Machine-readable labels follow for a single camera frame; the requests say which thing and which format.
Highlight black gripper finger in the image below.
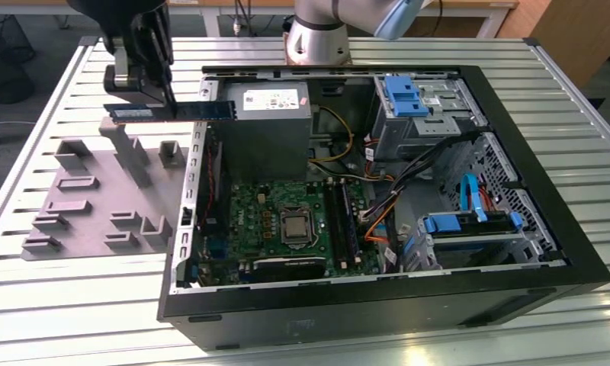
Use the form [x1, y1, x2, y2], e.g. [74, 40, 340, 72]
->
[104, 7, 178, 122]

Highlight dark blue RAM stick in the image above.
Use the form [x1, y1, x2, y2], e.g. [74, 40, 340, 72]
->
[104, 100, 236, 124]
[334, 181, 361, 264]

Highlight empty black RAM slot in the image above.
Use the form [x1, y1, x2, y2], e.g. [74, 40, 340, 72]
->
[322, 178, 340, 268]

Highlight black mesh waste basket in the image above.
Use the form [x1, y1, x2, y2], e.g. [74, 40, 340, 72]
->
[0, 14, 37, 104]

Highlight grey power supply unit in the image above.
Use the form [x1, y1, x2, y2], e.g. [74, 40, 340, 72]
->
[208, 80, 316, 186]

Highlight grey parts rack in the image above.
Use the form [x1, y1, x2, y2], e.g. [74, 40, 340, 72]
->
[20, 116, 192, 264]

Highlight green Dell motherboard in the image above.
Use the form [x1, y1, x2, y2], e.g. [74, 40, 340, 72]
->
[202, 178, 388, 286]

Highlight silver CPU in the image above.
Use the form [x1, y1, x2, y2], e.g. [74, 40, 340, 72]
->
[282, 217, 312, 238]

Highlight metal socket cover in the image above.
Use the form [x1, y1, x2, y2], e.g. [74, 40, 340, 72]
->
[277, 205, 320, 249]

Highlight metal drive cage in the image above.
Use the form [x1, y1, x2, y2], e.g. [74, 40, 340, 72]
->
[370, 74, 489, 163]

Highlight black graphics card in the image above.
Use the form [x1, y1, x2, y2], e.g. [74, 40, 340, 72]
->
[238, 255, 329, 284]

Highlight hard disk in blue carrier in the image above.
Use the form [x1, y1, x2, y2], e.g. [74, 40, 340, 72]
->
[420, 211, 523, 239]

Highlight black open PC case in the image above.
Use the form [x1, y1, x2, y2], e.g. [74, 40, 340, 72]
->
[156, 64, 610, 351]

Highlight metal disk bay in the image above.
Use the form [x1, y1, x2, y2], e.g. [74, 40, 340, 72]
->
[401, 211, 565, 274]

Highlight brown wooden cabinet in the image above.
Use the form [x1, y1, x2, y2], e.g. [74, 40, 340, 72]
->
[530, 0, 610, 89]

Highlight black cable white plug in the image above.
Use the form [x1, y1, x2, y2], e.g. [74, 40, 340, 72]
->
[230, 0, 248, 37]

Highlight yellow wire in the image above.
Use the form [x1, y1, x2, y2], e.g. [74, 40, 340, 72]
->
[308, 106, 354, 172]

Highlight blue plastic drive bracket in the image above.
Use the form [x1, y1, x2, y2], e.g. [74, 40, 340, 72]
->
[385, 75, 432, 118]

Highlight black flat cable bundle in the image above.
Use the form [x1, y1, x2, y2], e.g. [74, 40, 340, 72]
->
[385, 131, 482, 199]

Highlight orange yellow red wires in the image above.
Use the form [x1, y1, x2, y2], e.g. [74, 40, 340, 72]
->
[364, 223, 390, 245]

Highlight blue SATA cable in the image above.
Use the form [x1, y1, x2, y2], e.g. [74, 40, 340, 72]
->
[458, 172, 490, 224]

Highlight red SATA cable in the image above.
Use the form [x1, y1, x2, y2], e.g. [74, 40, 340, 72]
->
[478, 185, 499, 214]

